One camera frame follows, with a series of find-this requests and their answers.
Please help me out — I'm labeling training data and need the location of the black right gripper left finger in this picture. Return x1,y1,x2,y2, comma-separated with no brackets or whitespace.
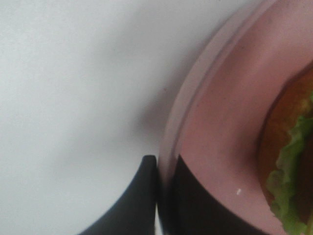
81,155,157,235

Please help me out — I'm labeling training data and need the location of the toy hamburger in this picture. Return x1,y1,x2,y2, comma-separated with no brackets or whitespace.
257,70,313,235

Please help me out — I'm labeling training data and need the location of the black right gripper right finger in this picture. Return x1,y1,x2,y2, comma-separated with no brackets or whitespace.
158,157,271,235

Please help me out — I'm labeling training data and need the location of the pink round plate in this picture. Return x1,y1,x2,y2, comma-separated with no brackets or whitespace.
159,0,313,235

